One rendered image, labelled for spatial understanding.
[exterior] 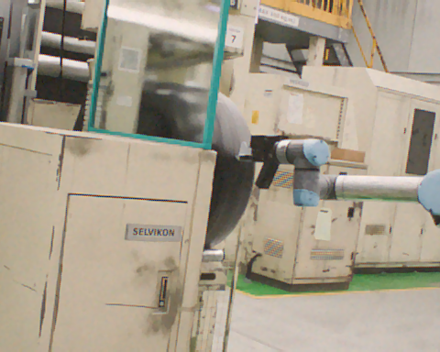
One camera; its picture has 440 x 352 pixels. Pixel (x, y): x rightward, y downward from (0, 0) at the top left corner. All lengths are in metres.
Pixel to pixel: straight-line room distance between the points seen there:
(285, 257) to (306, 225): 0.35
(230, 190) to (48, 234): 1.01
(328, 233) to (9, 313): 5.84
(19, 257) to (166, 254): 0.32
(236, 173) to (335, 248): 5.10
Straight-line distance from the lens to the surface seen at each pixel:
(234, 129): 2.52
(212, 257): 2.64
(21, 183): 1.73
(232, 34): 3.04
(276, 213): 7.28
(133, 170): 1.65
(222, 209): 2.49
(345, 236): 7.62
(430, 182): 2.08
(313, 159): 2.21
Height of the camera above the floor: 1.30
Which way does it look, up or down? 3 degrees down
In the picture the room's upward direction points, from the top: 7 degrees clockwise
